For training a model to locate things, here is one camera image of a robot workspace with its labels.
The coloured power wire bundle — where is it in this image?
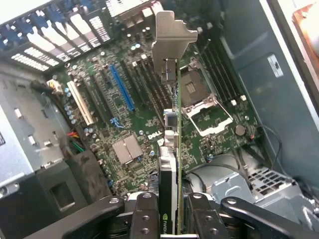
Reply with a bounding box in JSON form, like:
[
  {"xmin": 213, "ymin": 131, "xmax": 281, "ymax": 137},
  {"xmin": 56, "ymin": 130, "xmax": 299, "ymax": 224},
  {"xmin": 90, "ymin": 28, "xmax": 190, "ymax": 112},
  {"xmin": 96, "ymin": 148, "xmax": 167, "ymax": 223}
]
[{"xmin": 59, "ymin": 131, "xmax": 85, "ymax": 159}]

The open black PC case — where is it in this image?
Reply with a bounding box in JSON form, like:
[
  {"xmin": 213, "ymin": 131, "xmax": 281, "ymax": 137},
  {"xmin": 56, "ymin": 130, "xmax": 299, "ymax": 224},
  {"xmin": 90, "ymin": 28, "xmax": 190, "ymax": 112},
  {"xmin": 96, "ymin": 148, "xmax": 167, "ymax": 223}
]
[{"xmin": 0, "ymin": 0, "xmax": 319, "ymax": 239}]

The black sleeved power cable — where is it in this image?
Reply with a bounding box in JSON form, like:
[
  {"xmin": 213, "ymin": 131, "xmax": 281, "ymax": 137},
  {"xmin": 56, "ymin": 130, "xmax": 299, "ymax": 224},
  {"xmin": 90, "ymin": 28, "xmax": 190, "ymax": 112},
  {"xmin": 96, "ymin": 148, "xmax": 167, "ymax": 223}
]
[{"xmin": 30, "ymin": 79, "xmax": 64, "ymax": 100}]

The metal socket cover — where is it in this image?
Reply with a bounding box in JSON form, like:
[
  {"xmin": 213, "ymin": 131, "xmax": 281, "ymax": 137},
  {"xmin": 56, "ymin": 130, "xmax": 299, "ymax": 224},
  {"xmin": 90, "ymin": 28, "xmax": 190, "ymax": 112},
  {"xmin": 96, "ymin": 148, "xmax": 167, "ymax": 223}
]
[{"xmin": 182, "ymin": 95, "xmax": 234, "ymax": 137}]

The silver chipset heat sink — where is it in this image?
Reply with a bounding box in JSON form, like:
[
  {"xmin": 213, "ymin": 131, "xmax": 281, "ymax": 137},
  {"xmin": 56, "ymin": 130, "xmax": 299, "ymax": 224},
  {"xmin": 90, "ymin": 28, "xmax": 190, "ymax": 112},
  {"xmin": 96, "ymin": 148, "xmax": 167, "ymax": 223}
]
[{"xmin": 111, "ymin": 134, "xmax": 145, "ymax": 165}]

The green motherboard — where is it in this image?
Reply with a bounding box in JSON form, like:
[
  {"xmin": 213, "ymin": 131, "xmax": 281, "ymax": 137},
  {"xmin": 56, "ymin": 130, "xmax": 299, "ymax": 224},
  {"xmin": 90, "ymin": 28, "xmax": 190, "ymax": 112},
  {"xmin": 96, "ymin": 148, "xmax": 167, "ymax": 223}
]
[{"xmin": 43, "ymin": 0, "xmax": 265, "ymax": 200}]

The black fan shroud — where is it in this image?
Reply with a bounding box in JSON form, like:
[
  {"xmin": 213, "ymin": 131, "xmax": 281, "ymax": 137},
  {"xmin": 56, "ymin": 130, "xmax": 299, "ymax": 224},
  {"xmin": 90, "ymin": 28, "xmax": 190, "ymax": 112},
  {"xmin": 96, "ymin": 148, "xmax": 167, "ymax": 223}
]
[{"xmin": 0, "ymin": 149, "xmax": 114, "ymax": 239}]

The round coin battery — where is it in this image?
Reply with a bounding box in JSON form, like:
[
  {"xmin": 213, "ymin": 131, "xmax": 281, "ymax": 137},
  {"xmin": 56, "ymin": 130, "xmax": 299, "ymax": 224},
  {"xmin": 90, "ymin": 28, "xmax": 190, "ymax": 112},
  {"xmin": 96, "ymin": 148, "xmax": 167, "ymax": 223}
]
[{"xmin": 235, "ymin": 124, "xmax": 247, "ymax": 137}]

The white expansion slot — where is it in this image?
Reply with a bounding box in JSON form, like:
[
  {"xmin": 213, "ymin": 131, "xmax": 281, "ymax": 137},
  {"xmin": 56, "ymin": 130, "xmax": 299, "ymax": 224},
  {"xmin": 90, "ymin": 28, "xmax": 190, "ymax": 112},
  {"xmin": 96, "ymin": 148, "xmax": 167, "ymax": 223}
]
[{"xmin": 66, "ymin": 79, "xmax": 95, "ymax": 127}]

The white case sticker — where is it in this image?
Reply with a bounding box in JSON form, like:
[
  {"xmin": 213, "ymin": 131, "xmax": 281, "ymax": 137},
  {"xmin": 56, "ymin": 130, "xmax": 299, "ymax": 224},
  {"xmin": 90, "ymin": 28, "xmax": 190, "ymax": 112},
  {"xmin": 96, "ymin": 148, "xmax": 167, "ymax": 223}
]
[{"xmin": 267, "ymin": 54, "xmax": 284, "ymax": 78}]

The blue expansion slot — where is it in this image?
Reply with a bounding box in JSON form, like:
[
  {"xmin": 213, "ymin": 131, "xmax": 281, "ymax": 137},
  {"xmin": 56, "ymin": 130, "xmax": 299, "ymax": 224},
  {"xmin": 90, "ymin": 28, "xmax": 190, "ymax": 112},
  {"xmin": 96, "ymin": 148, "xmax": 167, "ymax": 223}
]
[{"xmin": 109, "ymin": 64, "xmax": 137, "ymax": 113}]

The metal disk bay cage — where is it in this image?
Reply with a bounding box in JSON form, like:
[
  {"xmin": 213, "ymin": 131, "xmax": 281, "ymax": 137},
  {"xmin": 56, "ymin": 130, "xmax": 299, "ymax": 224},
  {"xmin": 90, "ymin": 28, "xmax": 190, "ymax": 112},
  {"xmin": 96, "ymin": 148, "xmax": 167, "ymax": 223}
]
[{"xmin": 210, "ymin": 165, "xmax": 319, "ymax": 225}]

